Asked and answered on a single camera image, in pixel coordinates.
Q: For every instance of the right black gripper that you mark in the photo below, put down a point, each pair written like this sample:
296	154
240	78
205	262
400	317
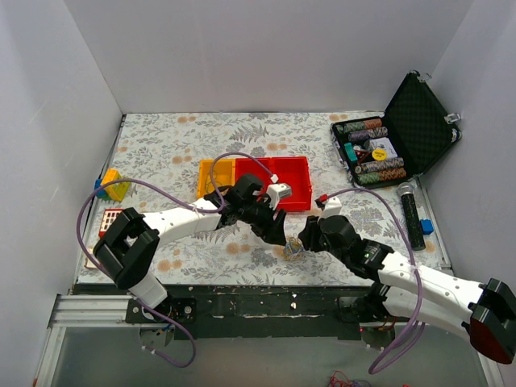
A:
315	235

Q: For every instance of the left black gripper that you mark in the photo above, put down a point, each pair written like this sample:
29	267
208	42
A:
266	220

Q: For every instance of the red plastic bin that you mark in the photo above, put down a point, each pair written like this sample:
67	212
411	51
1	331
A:
246	165
294	171

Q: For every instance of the yellow plastic bin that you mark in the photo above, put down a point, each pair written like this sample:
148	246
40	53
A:
223	173

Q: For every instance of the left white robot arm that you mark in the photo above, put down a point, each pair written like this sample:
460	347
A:
126	249

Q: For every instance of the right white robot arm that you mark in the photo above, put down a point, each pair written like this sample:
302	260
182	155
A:
481	313

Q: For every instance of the black microphone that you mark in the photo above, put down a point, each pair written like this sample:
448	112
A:
413	225

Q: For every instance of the small blue toy block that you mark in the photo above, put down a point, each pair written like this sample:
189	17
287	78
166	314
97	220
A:
427	226

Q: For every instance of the floral table mat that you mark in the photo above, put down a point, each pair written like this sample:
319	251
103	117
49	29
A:
162	153

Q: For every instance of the black poker chip case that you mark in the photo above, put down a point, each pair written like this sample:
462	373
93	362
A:
404	141

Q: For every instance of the red white window block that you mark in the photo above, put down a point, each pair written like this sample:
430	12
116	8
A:
108	218

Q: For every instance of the small red white toy block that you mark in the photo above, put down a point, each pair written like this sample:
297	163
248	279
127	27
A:
89	264

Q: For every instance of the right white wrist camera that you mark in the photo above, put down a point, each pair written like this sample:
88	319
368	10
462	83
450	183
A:
329	205

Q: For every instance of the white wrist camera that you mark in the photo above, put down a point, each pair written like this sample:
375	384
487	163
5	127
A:
277	191
329	205

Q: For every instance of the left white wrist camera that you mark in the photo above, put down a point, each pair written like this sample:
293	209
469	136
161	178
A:
277	191

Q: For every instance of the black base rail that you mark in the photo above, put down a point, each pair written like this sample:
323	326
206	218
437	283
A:
278	311

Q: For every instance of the aluminium frame rail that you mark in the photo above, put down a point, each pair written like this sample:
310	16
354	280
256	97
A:
77	311

